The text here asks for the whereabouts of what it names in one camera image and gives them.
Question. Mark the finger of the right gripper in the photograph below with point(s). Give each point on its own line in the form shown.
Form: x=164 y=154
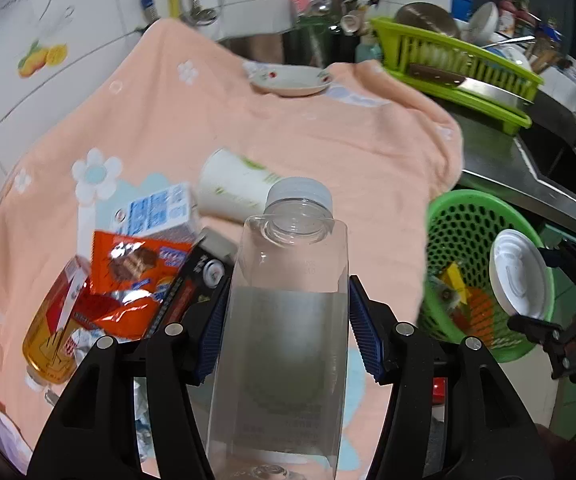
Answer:
x=562 y=257
x=545 y=334

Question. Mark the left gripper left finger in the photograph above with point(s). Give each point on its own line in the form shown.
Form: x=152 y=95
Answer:
x=212 y=331

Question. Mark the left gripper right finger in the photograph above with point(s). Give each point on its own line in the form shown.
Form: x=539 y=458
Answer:
x=369 y=322

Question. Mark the clear square plastic bottle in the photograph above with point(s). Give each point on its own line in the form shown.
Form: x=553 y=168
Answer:
x=279 y=386

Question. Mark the white milk carton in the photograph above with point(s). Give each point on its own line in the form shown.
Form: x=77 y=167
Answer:
x=167 y=214

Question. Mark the white plastic cup lid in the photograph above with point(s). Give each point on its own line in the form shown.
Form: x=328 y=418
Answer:
x=521 y=282

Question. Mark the yellow snack wrapper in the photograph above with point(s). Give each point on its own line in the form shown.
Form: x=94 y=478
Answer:
x=452 y=276

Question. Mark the black snack box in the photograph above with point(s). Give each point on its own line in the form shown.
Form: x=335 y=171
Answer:
x=210 y=259

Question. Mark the green perforated plastic basket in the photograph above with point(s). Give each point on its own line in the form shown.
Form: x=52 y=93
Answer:
x=462 y=226

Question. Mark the steel sink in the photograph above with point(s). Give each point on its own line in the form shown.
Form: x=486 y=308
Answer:
x=550 y=144

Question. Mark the orange snack wrapper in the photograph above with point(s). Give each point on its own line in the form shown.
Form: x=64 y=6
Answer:
x=129 y=278

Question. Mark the crumpled white paper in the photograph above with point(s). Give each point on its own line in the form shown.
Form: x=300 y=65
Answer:
x=84 y=340

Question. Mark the white green paper cup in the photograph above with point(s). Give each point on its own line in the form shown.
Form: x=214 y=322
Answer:
x=233 y=187

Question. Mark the amber tea bottle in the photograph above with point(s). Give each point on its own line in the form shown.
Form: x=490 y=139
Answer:
x=48 y=346

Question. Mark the green dish rack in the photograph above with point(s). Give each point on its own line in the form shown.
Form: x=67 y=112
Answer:
x=452 y=70

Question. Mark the peach floral towel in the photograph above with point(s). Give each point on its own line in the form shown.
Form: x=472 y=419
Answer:
x=181 y=109

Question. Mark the white bowl in rack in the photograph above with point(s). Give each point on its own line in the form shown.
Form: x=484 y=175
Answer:
x=482 y=24

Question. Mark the white ceramic dish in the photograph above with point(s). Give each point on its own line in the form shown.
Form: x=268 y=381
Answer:
x=290 y=81

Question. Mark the steel bowl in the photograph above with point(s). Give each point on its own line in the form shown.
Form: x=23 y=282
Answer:
x=428 y=16

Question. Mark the dark utensil holder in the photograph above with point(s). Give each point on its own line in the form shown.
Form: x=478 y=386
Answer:
x=320 y=32

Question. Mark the cleaver with wooden handle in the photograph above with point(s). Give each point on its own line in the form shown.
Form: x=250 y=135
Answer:
x=475 y=87

